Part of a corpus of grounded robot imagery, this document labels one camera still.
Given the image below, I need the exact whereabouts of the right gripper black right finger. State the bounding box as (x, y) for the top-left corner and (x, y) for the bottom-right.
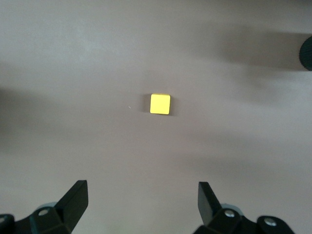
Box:
(192, 181), (296, 234)

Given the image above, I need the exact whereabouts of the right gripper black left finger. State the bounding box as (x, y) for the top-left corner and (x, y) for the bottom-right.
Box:
(0, 179), (89, 234)

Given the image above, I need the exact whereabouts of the black ribbed cylinder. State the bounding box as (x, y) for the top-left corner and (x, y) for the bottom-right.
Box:
(298, 36), (312, 72)

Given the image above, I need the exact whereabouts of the yellow block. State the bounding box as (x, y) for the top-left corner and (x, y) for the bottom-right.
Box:
(148, 93), (172, 116)

